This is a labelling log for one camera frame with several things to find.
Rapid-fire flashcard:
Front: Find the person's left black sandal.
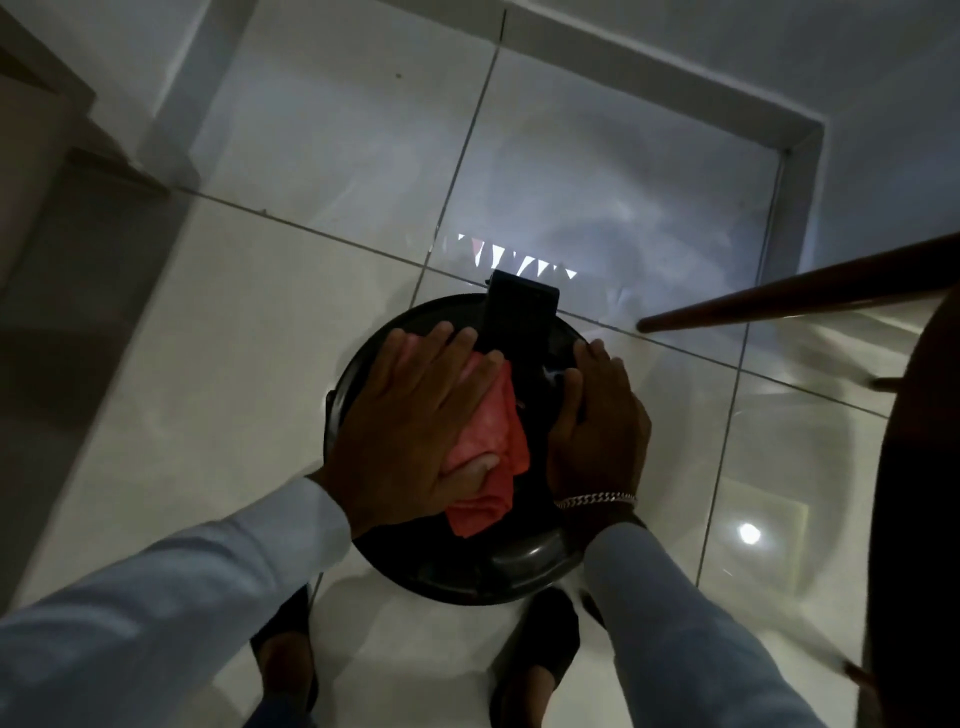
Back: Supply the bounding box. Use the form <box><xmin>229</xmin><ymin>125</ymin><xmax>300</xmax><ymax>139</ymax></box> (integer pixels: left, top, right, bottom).
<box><xmin>249</xmin><ymin>585</ymin><xmax>321</xmax><ymax>728</ymax></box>

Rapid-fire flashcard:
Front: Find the person's right hand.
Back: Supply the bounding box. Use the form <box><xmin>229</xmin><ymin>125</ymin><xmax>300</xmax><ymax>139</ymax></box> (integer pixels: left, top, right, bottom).
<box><xmin>545</xmin><ymin>339</ymin><xmax>653</xmax><ymax>513</ymax></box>

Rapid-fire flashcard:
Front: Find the dark wooden chair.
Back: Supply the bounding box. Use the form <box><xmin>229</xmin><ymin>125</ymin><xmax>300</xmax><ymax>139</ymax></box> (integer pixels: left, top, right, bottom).
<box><xmin>635</xmin><ymin>232</ymin><xmax>960</xmax><ymax>728</ymax></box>

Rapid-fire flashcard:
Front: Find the person's right black sandal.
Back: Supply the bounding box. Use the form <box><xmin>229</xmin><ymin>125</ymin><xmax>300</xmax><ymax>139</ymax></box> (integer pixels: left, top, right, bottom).
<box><xmin>488</xmin><ymin>588</ymin><xmax>582</xmax><ymax>728</ymax></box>

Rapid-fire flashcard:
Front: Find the person's black sandal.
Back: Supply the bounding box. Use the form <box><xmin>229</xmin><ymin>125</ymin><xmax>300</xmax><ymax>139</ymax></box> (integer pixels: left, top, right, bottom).
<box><xmin>249</xmin><ymin>585</ymin><xmax>321</xmax><ymax>728</ymax></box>
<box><xmin>488</xmin><ymin>588</ymin><xmax>582</xmax><ymax>728</ymax></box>

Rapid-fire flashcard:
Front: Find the person's left hand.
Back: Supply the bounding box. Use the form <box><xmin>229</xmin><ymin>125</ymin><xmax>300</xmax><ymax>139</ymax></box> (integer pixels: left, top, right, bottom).
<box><xmin>321</xmin><ymin>321</ymin><xmax>506</xmax><ymax>538</ymax></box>

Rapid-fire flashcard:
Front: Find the person's left forearm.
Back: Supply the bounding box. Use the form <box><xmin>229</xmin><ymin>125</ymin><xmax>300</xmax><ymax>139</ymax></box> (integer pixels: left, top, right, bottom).
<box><xmin>0</xmin><ymin>475</ymin><xmax>355</xmax><ymax>728</ymax></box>

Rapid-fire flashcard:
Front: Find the red cleaning cloth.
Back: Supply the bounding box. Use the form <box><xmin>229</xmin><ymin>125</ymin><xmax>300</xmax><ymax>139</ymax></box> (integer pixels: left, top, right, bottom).
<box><xmin>397</xmin><ymin>333</ymin><xmax>532</xmax><ymax>540</ymax></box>

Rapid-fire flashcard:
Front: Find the person's right forearm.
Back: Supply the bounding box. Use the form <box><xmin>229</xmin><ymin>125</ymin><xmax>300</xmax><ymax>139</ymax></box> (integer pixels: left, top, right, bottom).
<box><xmin>579</xmin><ymin>508</ymin><xmax>828</xmax><ymax>728</ymax></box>

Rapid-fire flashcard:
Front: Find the silver chain bracelet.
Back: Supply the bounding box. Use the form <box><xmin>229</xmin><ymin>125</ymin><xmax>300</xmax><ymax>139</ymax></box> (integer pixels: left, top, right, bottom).
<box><xmin>552</xmin><ymin>491</ymin><xmax>639</xmax><ymax>513</ymax></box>

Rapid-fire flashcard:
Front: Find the black round pedal bin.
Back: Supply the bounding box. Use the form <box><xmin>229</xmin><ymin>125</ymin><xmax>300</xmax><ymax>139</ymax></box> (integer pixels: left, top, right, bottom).
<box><xmin>323</xmin><ymin>270</ymin><xmax>625</xmax><ymax>607</ymax></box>

